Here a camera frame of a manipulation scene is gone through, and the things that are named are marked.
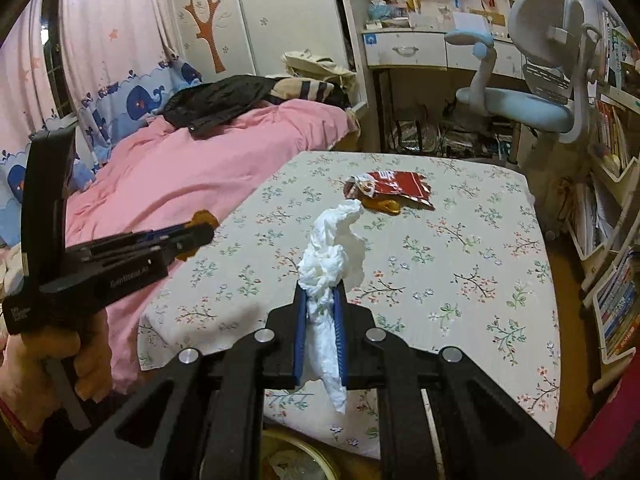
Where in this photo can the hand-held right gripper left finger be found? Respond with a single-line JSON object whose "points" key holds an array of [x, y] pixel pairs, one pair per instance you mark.
{"points": [[300, 332]]}

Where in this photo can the row of colourful books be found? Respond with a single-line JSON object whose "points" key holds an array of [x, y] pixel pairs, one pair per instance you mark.
{"points": [[620, 305], [612, 135]]}

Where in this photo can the white wardrobe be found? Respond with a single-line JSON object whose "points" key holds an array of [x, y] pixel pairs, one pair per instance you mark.
{"points": [[290, 5]]}

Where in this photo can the pink bag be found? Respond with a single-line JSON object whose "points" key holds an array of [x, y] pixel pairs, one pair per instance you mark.
{"points": [[610, 435]]}

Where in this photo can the red snack wrapper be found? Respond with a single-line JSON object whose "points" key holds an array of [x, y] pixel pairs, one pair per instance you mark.
{"points": [[395, 185]]}

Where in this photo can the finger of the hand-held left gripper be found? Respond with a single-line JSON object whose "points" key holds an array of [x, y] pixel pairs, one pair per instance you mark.
{"points": [[125, 240], [192, 241]]}

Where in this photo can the beige tote bag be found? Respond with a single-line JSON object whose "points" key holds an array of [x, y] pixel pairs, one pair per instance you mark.
{"points": [[315, 65]]}

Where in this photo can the whale printed bed bumper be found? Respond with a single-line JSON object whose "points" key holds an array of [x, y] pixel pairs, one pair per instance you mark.
{"points": [[145, 100]]}

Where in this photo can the white desk with drawers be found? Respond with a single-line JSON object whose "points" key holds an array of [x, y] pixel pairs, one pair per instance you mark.
{"points": [[410, 50]]}

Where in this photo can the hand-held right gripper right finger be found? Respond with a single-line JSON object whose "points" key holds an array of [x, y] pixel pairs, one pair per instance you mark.
{"points": [[342, 337]]}

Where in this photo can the grey blue desk chair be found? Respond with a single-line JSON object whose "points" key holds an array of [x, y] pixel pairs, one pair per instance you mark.
{"points": [[520, 105]]}

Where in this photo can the black jacket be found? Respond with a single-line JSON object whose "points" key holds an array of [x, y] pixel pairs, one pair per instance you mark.
{"points": [[220, 100]]}

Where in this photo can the orange tree sticker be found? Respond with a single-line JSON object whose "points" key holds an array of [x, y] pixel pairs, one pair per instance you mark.
{"points": [[207, 30]]}

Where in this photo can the pink star curtain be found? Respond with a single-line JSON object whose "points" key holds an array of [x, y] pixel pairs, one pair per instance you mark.
{"points": [[100, 20]]}

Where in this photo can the white paper sheet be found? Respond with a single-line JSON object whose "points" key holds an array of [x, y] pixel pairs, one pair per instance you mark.
{"points": [[472, 24]]}

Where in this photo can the person's left hand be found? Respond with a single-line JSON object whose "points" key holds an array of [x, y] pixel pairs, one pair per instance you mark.
{"points": [[27, 365]]}

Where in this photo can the pink duvet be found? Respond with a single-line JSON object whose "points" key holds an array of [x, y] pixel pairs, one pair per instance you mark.
{"points": [[175, 185]]}

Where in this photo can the floral tablecloth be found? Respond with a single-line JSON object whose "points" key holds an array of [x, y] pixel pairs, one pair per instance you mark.
{"points": [[450, 285]]}

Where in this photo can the clear striped bag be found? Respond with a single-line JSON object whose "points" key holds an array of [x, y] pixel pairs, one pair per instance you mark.
{"points": [[415, 135]]}

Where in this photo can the person's left forearm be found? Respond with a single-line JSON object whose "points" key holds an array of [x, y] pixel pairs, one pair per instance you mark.
{"points": [[22, 457]]}

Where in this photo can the white bookshelf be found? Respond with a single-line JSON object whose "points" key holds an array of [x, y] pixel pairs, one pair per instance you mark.
{"points": [[610, 185]]}

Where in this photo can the yellow round bin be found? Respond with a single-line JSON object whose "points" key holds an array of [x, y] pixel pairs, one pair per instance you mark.
{"points": [[345, 460]]}

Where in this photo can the striped beige cloth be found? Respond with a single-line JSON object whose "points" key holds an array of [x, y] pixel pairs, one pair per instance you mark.
{"points": [[310, 91]]}

